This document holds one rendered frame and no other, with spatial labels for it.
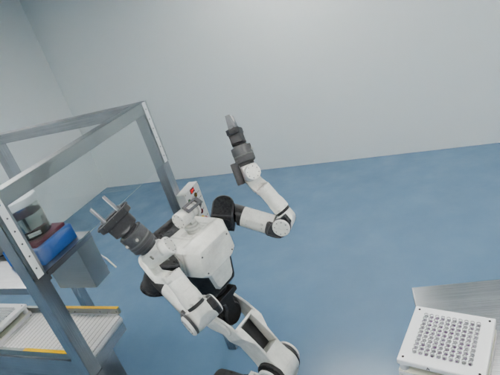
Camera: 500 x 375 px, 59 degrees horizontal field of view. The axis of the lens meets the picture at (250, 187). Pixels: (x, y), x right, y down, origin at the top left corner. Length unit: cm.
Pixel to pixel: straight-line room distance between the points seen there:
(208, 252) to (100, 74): 469
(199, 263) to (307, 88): 355
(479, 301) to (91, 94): 552
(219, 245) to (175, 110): 407
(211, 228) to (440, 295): 91
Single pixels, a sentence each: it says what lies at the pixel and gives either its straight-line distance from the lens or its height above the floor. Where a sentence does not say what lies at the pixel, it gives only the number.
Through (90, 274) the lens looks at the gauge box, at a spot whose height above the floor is 119.
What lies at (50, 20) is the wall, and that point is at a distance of 647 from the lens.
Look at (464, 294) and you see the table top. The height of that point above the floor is 89.
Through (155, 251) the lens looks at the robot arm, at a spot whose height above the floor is 143.
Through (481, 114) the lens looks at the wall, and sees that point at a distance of 501.
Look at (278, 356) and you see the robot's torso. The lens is 203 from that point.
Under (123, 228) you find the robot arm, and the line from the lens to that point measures 145.
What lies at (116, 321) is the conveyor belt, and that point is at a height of 90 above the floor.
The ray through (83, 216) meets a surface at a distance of 194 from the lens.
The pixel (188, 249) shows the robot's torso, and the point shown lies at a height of 127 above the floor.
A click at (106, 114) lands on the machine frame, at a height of 170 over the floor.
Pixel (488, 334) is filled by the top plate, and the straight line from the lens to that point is 159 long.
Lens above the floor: 209
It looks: 24 degrees down
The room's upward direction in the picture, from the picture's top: 18 degrees counter-clockwise
